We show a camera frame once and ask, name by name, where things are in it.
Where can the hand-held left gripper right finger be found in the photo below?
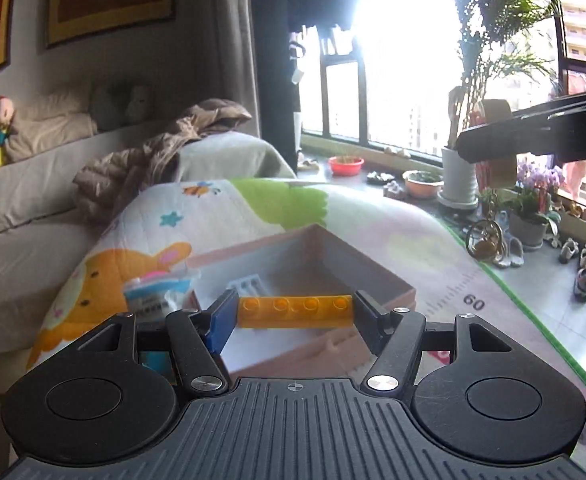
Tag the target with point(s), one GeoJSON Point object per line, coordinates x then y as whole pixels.
{"type": "Point", "coordinates": [368, 317]}

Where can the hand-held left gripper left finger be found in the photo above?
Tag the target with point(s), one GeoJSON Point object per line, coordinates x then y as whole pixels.
{"type": "Point", "coordinates": [223, 320]}

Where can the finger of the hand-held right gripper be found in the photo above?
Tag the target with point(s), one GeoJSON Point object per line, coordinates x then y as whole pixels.
{"type": "Point", "coordinates": [573, 102]}
{"type": "Point", "coordinates": [523, 137]}

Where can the yellow building brick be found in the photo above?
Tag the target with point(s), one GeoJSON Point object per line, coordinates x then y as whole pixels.
{"type": "Point", "coordinates": [293, 312]}

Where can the pink cardboard box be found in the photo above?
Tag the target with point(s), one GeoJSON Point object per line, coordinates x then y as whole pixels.
{"type": "Point", "coordinates": [298, 357]}

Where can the white plastic tray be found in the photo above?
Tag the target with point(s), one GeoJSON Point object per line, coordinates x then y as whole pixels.
{"type": "Point", "coordinates": [250, 284]}

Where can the palm plant in white pot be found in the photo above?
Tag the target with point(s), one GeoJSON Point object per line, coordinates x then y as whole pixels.
{"type": "Point", "coordinates": [458, 175]}

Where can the potted orchid plant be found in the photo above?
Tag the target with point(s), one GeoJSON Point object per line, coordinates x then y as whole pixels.
{"type": "Point", "coordinates": [528, 227]}

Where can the orange flower pot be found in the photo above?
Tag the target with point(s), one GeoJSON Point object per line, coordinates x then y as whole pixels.
{"type": "Point", "coordinates": [423, 185]}

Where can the white slipper figurine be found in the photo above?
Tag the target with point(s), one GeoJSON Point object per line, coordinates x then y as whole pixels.
{"type": "Point", "coordinates": [510, 252]}

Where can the printed cartoon blanket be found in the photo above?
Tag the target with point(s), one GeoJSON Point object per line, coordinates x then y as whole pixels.
{"type": "Point", "coordinates": [273, 205]}

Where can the small stone figurine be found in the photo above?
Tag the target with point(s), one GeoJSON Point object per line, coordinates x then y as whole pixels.
{"type": "Point", "coordinates": [395, 191]}

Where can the small dish of stones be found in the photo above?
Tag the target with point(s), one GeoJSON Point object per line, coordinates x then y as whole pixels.
{"type": "Point", "coordinates": [380, 178]}

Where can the red bowl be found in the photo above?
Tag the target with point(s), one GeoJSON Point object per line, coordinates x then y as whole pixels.
{"type": "Point", "coordinates": [345, 166]}

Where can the brown crumpled blanket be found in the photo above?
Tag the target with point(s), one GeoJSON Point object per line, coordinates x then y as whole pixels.
{"type": "Point", "coordinates": [138, 165]}

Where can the grey sofa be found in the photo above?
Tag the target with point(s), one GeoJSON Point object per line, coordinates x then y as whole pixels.
{"type": "Point", "coordinates": [23, 270]}

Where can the grey plush cushions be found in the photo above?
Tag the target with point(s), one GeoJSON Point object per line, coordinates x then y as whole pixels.
{"type": "Point", "coordinates": [123, 105]}

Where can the beige pillow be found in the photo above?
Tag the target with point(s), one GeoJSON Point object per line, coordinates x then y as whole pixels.
{"type": "Point", "coordinates": [48, 120]}

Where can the grey curtain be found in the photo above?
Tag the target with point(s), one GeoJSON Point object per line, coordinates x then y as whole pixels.
{"type": "Point", "coordinates": [223, 35]}

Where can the pink pig doll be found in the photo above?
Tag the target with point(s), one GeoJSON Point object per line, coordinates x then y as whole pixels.
{"type": "Point", "coordinates": [3, 108]}

